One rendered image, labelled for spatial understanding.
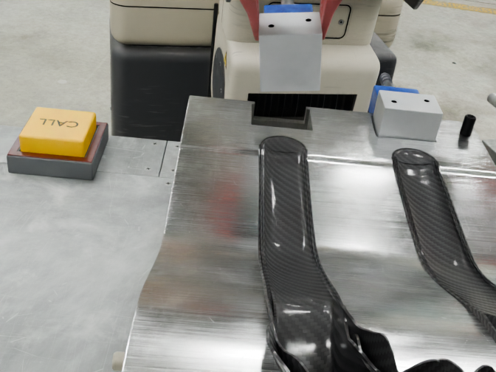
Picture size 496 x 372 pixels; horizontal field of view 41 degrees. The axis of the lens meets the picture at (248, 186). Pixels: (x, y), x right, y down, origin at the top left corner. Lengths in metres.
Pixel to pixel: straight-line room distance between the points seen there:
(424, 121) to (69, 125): 0.33
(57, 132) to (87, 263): 0.15
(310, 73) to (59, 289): 0.26
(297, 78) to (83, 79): 2.21
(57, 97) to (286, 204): 2.15
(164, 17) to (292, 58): 0.68
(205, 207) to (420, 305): 0.18
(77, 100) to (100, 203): 1.96
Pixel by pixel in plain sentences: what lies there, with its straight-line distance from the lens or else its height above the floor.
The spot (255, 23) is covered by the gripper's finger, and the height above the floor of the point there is 0.98.
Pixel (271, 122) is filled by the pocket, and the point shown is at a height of 0.87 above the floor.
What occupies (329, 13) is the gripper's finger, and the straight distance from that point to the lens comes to 0.54.
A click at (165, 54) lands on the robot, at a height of 0.68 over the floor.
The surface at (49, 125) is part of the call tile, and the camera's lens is 0.67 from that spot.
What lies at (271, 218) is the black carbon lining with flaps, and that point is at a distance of 0.48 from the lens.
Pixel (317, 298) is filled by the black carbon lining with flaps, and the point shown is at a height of 0.91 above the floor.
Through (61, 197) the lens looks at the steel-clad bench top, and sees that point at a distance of 0.63.
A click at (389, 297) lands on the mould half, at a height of 0.92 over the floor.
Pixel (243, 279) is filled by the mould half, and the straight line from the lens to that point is 0.37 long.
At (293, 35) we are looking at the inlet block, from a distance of 0.54.
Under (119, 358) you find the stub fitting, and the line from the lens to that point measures 0.42.
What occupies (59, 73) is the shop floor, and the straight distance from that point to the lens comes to 2.79.
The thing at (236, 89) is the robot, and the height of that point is 0.75.
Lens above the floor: 1.16
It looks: 33 degrees down
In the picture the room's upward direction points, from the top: 7 degrees clockwise
